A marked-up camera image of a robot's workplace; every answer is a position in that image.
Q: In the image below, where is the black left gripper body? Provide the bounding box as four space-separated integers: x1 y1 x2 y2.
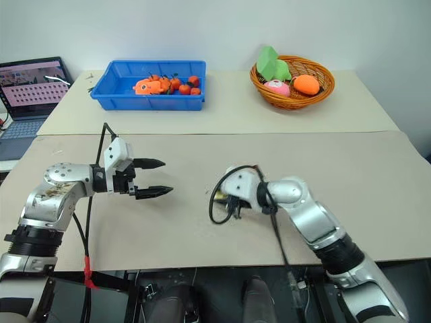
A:
112 161 138 197

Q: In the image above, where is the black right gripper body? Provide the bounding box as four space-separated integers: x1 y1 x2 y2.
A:
224 194 245 220

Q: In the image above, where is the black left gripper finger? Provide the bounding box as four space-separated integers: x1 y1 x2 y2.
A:
133 157 167 170
134 185 174 201

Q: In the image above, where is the orange toy fish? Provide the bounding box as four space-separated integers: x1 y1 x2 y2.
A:
132 77 171 96

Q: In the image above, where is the blue plastic bin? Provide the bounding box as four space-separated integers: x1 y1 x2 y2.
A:
90 60 207 112

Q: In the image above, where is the red tape wrap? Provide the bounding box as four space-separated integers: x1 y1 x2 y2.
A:
82 256 99 290

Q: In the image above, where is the dark rounded shape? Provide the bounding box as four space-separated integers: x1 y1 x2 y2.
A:
242 275 275 323
153 285 198 323

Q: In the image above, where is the pink round plush toy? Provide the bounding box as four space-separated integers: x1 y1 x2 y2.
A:
263 79 292 99

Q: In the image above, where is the orange wicker basket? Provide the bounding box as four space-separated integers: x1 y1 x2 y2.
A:
249 55 336 110

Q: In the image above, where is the open grey laptop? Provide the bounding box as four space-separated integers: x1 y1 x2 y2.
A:
0 56 75 163

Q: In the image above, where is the orange knitted fruit toy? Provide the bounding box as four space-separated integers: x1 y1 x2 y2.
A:
293 74 321 96

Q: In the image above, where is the green leafy vegetable toy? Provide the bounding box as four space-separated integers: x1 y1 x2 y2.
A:
274 59 292 82

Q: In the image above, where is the green block toy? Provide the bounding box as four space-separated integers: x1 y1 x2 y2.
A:
256 45 280 81

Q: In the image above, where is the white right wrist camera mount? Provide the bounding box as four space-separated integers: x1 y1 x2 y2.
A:
222 166 263 215

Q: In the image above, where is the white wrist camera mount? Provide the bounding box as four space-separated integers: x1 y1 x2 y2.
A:
103 137 134 194
222 166 263 215

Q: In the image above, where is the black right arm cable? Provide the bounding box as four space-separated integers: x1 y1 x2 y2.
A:
208 164 294 274

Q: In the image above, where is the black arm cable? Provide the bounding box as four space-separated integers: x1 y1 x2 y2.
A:
71 122 119 323
208 164 294 274

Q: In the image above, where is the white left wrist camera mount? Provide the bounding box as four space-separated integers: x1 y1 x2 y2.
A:
103 137 134 194

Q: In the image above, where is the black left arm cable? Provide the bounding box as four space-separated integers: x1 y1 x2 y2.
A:
71 122 119 323

